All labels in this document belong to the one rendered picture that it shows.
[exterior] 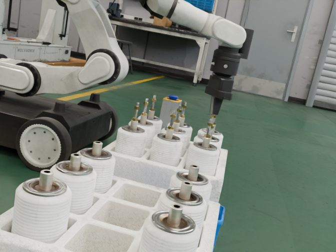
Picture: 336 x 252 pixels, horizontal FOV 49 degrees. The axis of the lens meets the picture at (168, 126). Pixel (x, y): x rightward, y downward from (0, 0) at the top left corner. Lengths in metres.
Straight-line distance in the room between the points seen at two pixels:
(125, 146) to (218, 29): 0.46
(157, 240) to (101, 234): 0.17
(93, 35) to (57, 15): 3.33
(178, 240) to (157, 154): 0.57
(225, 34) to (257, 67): 5.07
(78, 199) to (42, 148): 0.66
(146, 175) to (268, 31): 5.28
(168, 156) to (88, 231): 0.47
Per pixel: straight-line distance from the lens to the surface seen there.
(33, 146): 1.43
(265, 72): 6.25
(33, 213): 0.67
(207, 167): 1.14
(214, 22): 1.18
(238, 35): 1.19
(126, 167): 1.15
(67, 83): 1.57
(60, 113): 1.45
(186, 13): 1.18
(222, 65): 1.20
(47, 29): 4.78
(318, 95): 6.33
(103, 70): 1.47
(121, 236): 0.74
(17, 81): 1.64
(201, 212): 0.73
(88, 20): 1.54
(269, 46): 6.25
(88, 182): 0.77
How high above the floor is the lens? 0.54
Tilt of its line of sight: 12 degrees down
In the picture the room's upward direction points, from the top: 11 degrees clockwise
